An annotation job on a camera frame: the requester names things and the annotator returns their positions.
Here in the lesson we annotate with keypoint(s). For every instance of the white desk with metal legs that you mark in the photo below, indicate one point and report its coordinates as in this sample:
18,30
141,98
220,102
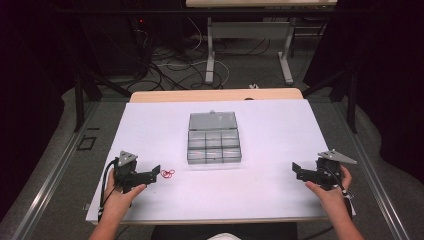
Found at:
246,30

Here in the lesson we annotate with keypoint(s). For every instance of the metal floor rail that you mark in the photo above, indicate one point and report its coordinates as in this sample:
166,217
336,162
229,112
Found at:
370,180
50,180

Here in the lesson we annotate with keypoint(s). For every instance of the black computer tower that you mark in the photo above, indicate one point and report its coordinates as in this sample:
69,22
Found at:
141,36

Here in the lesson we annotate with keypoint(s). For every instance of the wooden table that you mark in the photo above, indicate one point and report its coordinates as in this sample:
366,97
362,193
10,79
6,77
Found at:
186,96

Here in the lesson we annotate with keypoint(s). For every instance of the clear plastic compartment box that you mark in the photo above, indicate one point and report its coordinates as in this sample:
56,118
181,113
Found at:
213,143

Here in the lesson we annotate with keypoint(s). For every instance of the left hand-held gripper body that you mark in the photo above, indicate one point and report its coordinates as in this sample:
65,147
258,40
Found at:
126,170

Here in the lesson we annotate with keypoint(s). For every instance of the red rubber band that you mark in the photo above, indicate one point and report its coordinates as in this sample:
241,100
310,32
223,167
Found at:
165,173
172,172

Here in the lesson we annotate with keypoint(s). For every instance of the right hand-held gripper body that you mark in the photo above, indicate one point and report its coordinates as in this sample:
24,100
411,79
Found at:
328,170

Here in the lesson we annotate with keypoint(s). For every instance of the black metal stand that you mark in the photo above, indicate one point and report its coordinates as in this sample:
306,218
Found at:
350,100
80,100

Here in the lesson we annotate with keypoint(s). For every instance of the person's dark clothing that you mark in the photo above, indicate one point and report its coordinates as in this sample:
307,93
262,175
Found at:
186,231

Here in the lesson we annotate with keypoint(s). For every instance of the person's right hand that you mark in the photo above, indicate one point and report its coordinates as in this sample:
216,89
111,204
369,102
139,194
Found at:
330,196

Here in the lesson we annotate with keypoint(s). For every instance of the dark curtain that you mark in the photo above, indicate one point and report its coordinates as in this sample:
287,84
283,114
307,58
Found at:
390,76
30,83

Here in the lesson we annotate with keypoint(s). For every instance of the white table cover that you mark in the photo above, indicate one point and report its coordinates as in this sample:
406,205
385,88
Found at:
253,186

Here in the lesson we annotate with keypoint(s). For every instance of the small white floor object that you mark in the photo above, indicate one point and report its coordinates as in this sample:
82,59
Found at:
253,86

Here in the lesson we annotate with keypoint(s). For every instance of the person's left hand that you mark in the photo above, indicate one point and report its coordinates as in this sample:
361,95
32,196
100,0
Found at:
120,199

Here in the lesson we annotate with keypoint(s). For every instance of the floor hatch frame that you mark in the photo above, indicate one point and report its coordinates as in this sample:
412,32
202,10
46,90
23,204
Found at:
87,143

